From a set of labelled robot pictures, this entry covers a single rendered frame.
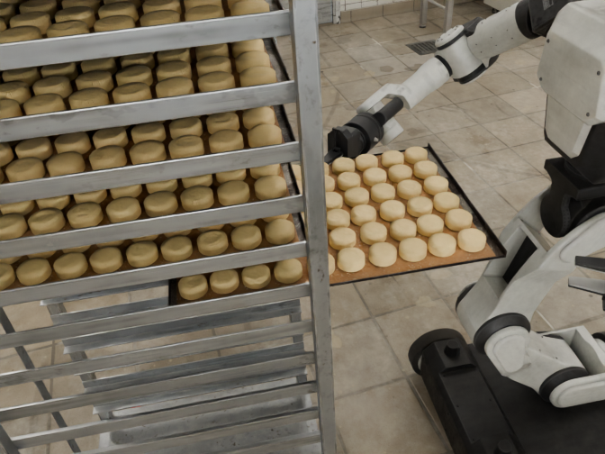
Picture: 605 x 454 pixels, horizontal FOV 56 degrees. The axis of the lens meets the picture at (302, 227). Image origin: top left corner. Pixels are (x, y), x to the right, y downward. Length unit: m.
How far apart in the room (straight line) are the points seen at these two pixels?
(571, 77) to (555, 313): 1.35
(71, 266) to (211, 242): 0.22
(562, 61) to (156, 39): 0.77
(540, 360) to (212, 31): 1.25
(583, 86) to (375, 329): 1.32
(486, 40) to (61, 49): 1.01
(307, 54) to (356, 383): 1.49
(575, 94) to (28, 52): 0.90
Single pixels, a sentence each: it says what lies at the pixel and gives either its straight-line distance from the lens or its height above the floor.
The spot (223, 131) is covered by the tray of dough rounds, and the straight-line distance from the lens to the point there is 0.86.
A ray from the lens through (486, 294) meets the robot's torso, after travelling 1.45.
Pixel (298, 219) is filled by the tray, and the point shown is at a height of 1.04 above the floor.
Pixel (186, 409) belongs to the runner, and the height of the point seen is 0.70.
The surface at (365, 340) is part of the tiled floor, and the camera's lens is 2.16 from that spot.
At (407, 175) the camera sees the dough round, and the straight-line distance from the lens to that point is 1.23.
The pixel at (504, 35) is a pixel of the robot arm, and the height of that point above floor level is 1.16.
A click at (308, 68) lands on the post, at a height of 1.36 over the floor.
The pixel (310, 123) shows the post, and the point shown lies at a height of 1.29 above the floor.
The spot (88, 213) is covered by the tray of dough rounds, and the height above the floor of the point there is 1.15.
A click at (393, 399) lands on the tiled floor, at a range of 2.01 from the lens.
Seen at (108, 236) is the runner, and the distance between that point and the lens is 0.87.
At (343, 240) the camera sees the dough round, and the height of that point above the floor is 0.97.
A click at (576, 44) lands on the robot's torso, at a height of 1.24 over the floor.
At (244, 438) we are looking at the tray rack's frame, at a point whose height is 0.15.
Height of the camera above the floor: 1.63
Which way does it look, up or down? 38 degrees down
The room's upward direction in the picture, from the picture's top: 4 degrees counter-clockwise
